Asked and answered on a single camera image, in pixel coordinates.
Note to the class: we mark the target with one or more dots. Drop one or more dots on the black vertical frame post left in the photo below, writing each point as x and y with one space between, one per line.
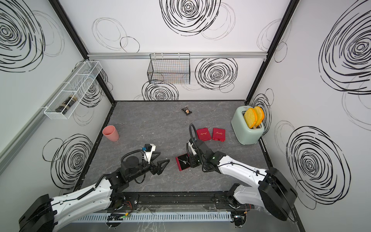
58 9

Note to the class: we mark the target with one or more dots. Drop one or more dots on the white slotted cable duct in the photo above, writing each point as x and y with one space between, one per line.
157 217

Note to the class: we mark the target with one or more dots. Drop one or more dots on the black wire wall basket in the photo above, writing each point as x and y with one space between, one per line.
171 68

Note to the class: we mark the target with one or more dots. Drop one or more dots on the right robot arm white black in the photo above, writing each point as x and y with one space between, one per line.
260 187

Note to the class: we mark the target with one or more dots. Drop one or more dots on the yellow toast slice front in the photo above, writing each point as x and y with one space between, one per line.
250 117

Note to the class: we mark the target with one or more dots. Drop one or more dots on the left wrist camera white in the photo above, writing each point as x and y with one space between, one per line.
148 149

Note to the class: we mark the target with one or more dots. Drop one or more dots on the black vertical frame post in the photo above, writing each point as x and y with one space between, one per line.
273 46
58 9

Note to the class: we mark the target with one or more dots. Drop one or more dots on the mint green toaster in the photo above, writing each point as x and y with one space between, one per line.
244 134

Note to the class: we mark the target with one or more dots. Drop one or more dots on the white wire wall shelf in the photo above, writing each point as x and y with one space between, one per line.
83 85

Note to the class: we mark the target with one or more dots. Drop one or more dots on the small black snack packet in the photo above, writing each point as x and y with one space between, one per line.
186 111

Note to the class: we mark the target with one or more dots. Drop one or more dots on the red jewelry box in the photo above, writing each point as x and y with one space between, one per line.
183 162

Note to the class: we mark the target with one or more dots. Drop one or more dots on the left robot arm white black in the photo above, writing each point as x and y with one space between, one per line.
50 214

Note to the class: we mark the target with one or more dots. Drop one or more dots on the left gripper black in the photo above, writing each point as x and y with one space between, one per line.
159 170

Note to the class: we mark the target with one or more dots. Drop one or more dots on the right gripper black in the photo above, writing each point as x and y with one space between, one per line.
192 162

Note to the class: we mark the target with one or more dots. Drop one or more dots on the orange toast slice back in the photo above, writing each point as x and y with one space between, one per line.
260 115

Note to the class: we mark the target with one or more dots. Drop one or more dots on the pink plastic cup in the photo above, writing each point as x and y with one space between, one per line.
111 133

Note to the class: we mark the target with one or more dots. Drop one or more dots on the black vertical frame post right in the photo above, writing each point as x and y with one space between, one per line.
273 46

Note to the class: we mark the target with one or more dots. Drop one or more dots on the dark bottle on shelf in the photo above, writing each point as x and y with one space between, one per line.
66 105

